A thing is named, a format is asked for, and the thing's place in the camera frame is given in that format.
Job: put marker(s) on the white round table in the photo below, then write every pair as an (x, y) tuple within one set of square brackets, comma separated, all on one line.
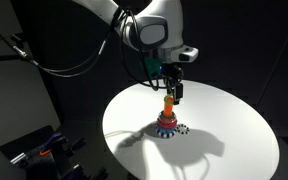
[(221, 137)]

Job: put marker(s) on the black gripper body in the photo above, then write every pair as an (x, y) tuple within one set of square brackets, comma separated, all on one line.
[(171, 73)]

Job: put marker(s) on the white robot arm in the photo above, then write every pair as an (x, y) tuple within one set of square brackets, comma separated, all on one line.
[(157, 28)]

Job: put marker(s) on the black clamp stand equipment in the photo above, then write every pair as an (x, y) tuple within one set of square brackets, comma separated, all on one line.
[(44, 155)]

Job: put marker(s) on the orange stacking stand post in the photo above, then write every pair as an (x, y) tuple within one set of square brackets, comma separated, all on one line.
[(168, 108)]

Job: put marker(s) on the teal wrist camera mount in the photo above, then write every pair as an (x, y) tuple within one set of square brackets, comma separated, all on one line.
[(153, 66)]

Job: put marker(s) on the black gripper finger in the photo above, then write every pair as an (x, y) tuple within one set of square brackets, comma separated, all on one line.
[(178, 93), (169, 91)]

